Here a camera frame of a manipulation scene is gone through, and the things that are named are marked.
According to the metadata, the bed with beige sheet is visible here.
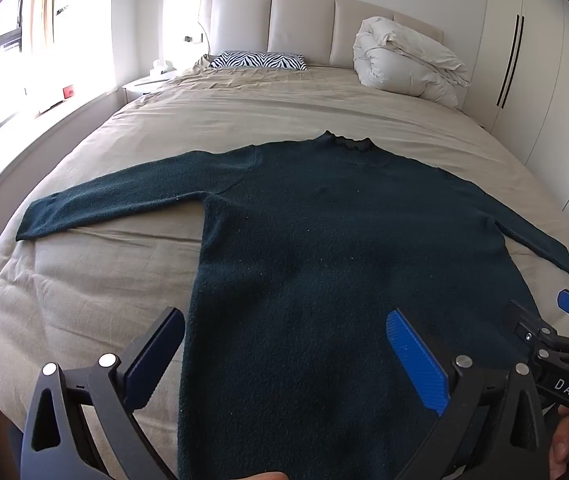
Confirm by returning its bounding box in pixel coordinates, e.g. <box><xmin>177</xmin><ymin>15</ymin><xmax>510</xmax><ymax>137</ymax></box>
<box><xmin>0</xmin><ymin>52</ymin><xmax>569</xmax><ymax>480</ymax></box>

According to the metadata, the black wardrobe handle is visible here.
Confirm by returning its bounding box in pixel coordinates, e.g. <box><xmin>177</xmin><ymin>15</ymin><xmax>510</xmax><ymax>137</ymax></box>
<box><xmin>497</xmin><ymin>14</ymin><xmax>519</xmax><ymax>106</ymax></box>
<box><xmin>503</xmin><ymin>16</ymin><xmax>524</xmax><ymax>109</ymax></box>

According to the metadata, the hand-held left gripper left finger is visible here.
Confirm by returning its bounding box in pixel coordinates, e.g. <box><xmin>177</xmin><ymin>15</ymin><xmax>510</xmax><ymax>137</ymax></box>
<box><xmin>20</xmin><ymin>306</ymin><xmax>186</xmax><ymax>480</ymax></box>

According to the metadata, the zebra print pillow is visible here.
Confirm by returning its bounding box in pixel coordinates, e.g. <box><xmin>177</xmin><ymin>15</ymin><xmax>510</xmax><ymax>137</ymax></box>
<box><xmin>208</xmin><ymin>51</ymin><xmax>308</xmax><ymax>71</ymax></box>

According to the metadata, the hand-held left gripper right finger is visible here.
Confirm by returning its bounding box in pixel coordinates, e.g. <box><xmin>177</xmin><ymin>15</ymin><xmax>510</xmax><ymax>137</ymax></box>
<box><xmin>385</xmin><ymin>308</ymin><xmax>550</xmax><ymax>480</ymax></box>

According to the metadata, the rolled white duvet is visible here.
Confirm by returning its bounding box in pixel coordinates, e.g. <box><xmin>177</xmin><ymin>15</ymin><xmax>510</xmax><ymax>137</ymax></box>
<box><xmin>353</xmin><ymin>16</ymin><xmax>471</xmax><ymax>109</ymax></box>

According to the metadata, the white nightstand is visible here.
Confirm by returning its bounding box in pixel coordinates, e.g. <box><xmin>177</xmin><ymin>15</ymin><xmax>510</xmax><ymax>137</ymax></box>
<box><xmin>123</xmin><ymin>71</ymin><xmax>178</xmax><ymax>103</ymax></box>

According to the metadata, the dark green knit sweater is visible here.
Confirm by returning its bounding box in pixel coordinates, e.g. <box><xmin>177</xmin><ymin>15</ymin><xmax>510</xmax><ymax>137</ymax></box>
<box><xmin>16</xmin><ymin>130</ymin><xmax>569</xmax><ymax>480</ymax></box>

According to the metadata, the beige curtain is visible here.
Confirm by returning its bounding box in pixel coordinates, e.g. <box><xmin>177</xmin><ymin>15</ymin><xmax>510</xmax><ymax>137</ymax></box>
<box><xmin>22</xmin><ymin>0</ymin><xmax>70</xmax><ymax>56</ymax></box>

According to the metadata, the beige padded headboard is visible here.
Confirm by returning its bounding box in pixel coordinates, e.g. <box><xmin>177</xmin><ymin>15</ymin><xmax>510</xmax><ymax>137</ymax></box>
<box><xmin>198</xmin><ymin>0</ymin><xmax>445</xmax><ymax>68</ymax></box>

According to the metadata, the white wardrobe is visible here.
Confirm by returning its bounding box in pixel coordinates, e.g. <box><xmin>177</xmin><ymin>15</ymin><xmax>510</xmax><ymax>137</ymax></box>
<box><xmin>464</xmin><ymin>0</ymin><xmax>569</xmax><ymax>211</ymax></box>

